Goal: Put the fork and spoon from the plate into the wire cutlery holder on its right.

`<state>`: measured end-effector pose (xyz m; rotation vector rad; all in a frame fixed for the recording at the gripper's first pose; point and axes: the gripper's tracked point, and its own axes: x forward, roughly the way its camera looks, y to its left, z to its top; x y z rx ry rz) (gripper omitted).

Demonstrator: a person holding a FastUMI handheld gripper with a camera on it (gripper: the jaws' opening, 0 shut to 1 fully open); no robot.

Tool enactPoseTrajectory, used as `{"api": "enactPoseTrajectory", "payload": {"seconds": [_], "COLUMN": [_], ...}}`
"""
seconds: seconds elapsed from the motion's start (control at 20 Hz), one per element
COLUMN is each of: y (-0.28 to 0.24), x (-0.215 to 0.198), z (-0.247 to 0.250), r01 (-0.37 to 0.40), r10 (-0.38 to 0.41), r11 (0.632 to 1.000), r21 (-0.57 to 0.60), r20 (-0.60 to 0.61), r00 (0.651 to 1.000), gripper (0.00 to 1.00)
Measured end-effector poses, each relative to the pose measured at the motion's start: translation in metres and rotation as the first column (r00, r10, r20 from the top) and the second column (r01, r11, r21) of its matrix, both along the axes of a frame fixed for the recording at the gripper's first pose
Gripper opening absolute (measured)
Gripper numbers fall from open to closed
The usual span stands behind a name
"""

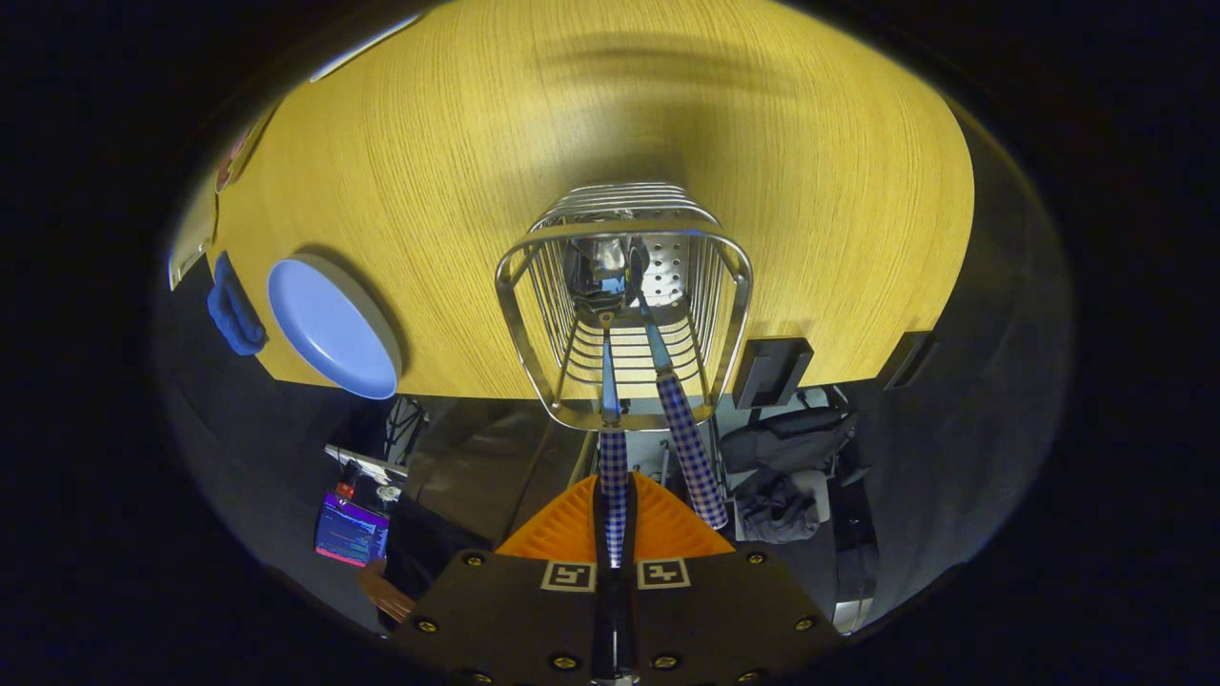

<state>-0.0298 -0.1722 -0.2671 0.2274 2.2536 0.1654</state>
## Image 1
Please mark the person's leg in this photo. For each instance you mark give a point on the person's leg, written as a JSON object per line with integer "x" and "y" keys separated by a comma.
{"x": 477, "y": 457}

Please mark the blue round plate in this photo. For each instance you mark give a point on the blue round plate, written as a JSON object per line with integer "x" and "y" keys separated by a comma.
{"x": 329, "y": 329}

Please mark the dark grey garment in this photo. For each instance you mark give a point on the dark grey garment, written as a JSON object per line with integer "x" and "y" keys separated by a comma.
{"x": 777, "y": 510}

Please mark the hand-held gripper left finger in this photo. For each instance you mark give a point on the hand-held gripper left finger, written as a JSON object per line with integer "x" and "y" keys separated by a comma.
{"x": 515, "y": 610}

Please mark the white oval food plate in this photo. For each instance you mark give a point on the white oval food plate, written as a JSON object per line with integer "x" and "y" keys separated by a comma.
{"x": 232, "y": 157}

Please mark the computer screen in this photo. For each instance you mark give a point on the computer screen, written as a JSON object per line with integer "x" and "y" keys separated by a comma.
{"x": 351, "y": 531}

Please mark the black table bracket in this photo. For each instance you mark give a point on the black table bracket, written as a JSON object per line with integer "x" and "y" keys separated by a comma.
{"x": 772, "y": 372}
{"x": 907, "y": 360}

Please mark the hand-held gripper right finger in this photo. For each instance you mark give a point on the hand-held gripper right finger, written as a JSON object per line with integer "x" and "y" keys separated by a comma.
{"x": 715, "y": 610}

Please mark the blue folded towel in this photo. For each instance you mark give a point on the blue folded towel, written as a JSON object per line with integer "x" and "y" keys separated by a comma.
{"x": 233, "y": 319}

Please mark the white toaster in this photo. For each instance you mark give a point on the white toaster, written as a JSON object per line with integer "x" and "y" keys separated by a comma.
{"x": 195, "y": 238}

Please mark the black tripod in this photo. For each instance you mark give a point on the black tripod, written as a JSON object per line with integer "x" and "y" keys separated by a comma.
{"x": 405, "y": 429}

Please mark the dark grey bag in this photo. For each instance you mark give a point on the dark grey bag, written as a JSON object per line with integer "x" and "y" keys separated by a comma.
{"x": 786, "y": 440}

